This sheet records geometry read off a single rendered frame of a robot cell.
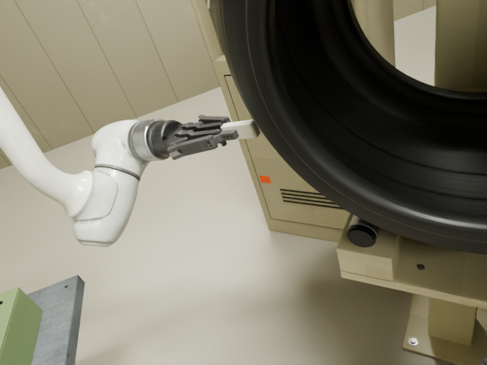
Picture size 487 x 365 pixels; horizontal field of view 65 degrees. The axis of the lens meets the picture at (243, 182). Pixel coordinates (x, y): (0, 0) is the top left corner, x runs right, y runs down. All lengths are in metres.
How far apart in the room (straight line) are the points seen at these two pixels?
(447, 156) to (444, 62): 0.19
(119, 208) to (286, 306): 0.99
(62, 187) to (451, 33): 0.77
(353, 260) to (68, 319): 0.73
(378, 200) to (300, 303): 1.17
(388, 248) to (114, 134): 0.59
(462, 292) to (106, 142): 0.72
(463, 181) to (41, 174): 0.73
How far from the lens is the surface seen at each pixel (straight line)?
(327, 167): 0.50
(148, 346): 1.79
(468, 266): 0.72
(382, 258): 0.65
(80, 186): 0.83
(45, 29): 3.47
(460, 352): 1.54
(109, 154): 0.87
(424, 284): 0.69
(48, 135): 3.79
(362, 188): 0.52
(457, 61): 0.84
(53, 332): 1.12
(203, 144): 0.71
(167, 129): 0.80
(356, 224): 0.62
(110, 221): 0.84
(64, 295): 1.18
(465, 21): 0.81
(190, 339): 1.72
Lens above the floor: 1.37
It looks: 37 degrees down
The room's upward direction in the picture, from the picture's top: 20 degrees counter-clockwise
